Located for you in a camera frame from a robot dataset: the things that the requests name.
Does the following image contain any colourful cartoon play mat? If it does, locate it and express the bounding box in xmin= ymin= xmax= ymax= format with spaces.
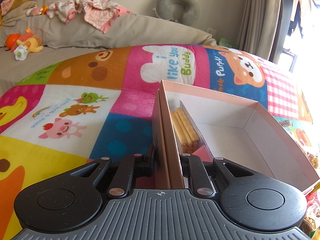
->
xmin=1 ymin=44 xmax=319 ymax=239

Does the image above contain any biscuit sticks tray with dip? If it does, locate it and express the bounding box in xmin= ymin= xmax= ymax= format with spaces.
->
xmin=170 ymin=100 xmax=214 ymax=162

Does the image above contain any pink cardboard box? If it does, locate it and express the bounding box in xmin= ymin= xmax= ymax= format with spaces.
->
xmin=152 ymin=81 xmax=319 ymax=194

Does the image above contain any beige curtain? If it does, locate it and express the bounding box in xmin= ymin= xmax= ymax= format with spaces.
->
xmin=238 ymin=0 xmax=281 ymax=60

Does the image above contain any beige sofa cover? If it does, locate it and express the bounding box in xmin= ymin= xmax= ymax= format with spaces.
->
xmin=1 ymin=14 xmax=217 ymax=94

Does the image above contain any pink baby clothes pile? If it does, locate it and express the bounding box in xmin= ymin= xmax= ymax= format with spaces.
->
xmin=46 ymin=0 xmax=131 ymax=33

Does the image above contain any orange yellow plush toy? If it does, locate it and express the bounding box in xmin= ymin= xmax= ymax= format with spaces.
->
xmin=5 ymin=28 xmax=43 ymax=61

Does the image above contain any grey neck pillow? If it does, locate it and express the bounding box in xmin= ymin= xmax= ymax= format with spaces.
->
xmin=153 ymin=0 xmax=200 ymax=26

